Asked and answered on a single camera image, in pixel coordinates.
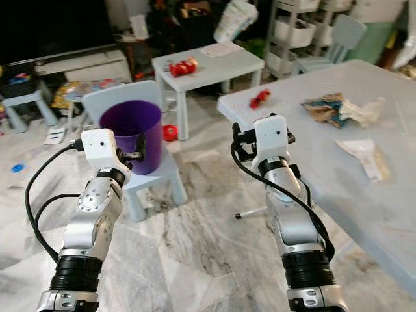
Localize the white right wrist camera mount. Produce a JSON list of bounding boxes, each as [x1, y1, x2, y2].
[[253, 114, 291, 164]]

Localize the small red ring toy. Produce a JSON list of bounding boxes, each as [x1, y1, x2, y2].
[[162, 123, 180, 142]]

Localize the shiny red snack wrapper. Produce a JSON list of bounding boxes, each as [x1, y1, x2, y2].
[[167, 57, 200, 79]]

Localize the small white kids table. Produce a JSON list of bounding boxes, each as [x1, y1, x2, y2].
[[151, 42, 267, 141]]

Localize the yellow snack package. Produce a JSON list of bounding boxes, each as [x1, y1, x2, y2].
[[51, 81, 89, 111]]

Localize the large white plastic table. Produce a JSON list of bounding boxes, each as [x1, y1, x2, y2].
[[216, 58, 416, 281]]

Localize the white diaper package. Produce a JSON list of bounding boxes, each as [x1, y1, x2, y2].
[[213, 0, 260, 44]]

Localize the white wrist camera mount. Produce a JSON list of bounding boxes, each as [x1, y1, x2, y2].
[[253, 114, 291, 164], [81, 127, 124, 174]]

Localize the printed paper sheet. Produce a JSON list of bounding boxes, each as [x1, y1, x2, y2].
[[198, 40, 245, 60]]

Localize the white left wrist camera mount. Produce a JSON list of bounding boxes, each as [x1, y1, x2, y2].
[[81, 127, 124, 174]]

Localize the white shelving cart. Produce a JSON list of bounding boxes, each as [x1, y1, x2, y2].
[[266, 0, 320, 76]]

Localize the small light blue stool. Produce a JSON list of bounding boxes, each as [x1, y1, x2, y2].
[[1, 81, 60, 135]]

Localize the white low cabinet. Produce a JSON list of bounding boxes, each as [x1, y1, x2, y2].
[[6, 48, 131, 86]]

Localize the green waste bin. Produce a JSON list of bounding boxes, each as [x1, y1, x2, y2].
[[347, 19, 398, 64]]

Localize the small white floor item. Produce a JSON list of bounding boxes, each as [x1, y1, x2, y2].
[[44, 126, 66, 146]]

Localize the crumpled white tissue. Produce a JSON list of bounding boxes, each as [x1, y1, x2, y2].
[[337, 97, 386, 129]]

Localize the purple plastic rubbish bin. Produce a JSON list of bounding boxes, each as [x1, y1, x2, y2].
[[98, 99, 164, 177]]

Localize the crumpled brown teal wrapper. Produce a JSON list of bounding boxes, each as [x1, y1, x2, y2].
[[302, 92, 349, 129]]

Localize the clear plastic wrapper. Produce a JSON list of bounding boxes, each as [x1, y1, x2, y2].
[[334, 138, 391, 182]]

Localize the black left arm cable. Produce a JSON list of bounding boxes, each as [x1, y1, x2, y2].
[[24, 144, 86, 265]]

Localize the crumpled red wrapper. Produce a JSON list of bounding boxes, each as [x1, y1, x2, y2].
[[248, 88, 273, 110]]

